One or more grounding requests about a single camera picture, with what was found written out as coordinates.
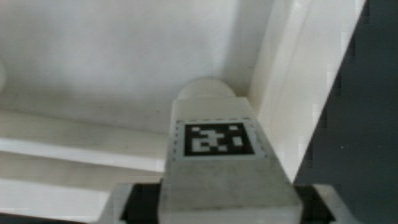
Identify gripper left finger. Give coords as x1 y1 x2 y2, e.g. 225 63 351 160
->
94 183 133 224

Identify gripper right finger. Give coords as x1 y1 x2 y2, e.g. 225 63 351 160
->
314 184 362 224

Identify white table leg with tag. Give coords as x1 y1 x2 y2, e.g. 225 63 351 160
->
158 78 302 224

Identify white square tabletop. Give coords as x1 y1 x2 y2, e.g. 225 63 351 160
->
0 0 366 224

